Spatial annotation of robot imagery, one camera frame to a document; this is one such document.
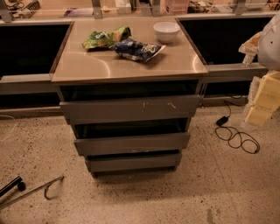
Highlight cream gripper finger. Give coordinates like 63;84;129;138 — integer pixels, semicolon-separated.
238;31;262;65
244;71;280;126

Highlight grey drawer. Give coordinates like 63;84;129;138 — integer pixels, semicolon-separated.
60;94;200;124
86;152;182;172
74;132;190;156

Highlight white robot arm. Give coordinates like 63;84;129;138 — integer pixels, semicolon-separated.
239;13;280;126

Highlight grey top drawer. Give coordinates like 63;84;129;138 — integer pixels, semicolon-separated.
60;94;200;124

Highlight grey steel-top drawer cabinet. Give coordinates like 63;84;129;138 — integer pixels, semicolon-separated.
52;17;207;176

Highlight grey bottom drawer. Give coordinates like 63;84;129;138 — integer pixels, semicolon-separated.
86;152;182;172

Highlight white bowl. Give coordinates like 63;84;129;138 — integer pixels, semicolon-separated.
153;22;180;44

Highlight blue chip bag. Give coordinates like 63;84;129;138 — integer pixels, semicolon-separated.
110;38;165;63

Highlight green chip bag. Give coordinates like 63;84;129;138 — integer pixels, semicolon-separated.
82;26;131;50

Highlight metal hooked rod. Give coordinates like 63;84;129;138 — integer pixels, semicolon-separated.
0;176;64;210

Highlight black caster leg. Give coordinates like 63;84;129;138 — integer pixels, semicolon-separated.
0;176;25;197

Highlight black power adapter with cable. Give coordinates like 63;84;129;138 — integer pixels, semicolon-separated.
214;94;261;155

